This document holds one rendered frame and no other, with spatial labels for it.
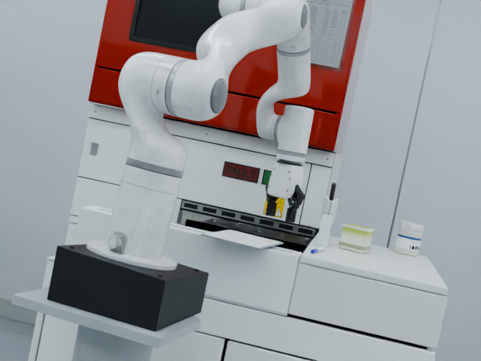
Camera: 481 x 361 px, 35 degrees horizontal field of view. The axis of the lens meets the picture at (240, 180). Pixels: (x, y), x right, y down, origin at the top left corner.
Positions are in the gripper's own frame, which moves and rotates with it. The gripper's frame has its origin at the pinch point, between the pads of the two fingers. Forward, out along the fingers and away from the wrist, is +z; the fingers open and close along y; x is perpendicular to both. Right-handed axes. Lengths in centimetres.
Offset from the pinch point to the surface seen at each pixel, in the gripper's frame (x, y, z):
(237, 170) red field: 3.4, -28.8, -9.3
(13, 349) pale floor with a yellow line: -1, -178, 100
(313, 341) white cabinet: -16.7, 40.0, 23.7
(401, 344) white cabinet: -3, 54, 20
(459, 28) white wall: 160, -83, -90
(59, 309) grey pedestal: -79, 36, 18
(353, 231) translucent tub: 8.6, 21.3, -0.3
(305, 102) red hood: 12.7, -13.1, -33.9
